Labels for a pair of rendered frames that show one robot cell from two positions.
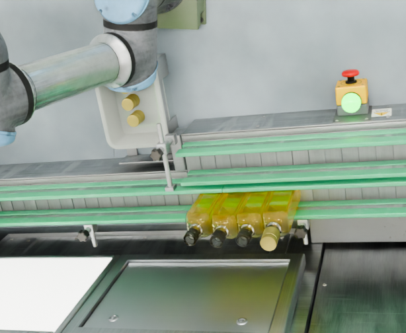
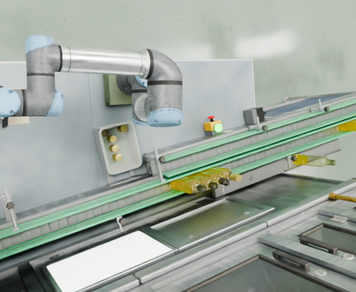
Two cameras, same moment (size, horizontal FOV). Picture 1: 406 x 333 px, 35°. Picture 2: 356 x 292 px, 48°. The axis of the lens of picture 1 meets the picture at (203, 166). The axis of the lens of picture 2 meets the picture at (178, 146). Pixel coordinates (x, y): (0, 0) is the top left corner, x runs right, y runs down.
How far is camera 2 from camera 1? 1.33 m
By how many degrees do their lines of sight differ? 46
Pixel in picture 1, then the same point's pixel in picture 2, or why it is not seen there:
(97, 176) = (109, 191)
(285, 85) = (182, 128)
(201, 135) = (164, 153)
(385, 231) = (242, 182)
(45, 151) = (52, 194)
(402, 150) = (242, 143)
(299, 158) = (207, 155)
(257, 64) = not seen: hidden behind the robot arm
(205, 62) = not seen: hidden behind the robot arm
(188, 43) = not seen: hidden behind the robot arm
